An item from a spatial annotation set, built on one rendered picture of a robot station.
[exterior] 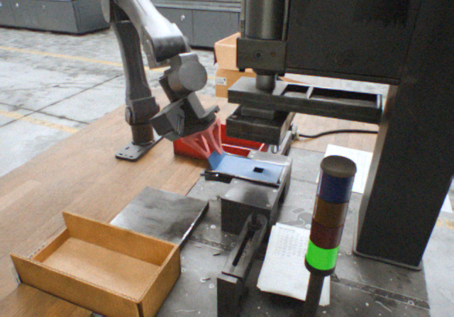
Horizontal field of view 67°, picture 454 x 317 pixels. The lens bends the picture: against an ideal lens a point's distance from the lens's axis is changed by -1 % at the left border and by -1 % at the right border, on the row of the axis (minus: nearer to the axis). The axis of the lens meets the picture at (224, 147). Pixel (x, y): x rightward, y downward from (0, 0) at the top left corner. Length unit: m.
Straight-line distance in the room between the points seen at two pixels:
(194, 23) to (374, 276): 5.42
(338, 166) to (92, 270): 0.47
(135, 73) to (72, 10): 6.56
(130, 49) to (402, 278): 0.78
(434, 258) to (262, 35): 1.80
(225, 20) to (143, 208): 4.97
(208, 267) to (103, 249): 0.21
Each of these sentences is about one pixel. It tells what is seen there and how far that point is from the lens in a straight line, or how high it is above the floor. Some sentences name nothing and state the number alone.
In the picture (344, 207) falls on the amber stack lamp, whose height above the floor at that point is 1.15.
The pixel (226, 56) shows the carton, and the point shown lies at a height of 0.63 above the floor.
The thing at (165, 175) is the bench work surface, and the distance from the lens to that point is 0.89.
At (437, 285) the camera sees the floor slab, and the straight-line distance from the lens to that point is 2.06.
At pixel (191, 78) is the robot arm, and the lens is 0.64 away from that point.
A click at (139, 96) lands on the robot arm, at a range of 0.95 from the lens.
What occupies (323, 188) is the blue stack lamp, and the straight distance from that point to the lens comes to 0.40.
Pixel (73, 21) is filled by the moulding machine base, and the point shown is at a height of 0.29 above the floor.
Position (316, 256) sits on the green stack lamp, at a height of 1.07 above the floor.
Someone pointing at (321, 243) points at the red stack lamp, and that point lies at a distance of 0.44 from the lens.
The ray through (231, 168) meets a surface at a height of 0.99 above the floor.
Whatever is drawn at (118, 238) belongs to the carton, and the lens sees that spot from 0.67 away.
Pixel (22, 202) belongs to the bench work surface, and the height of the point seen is 0.90.
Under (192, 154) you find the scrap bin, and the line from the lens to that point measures 0.95.
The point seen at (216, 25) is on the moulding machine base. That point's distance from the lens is 5.67.
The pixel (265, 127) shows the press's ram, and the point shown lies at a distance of 0.59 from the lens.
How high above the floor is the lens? 1.39
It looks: 29 degrees down
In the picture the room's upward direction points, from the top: straight up
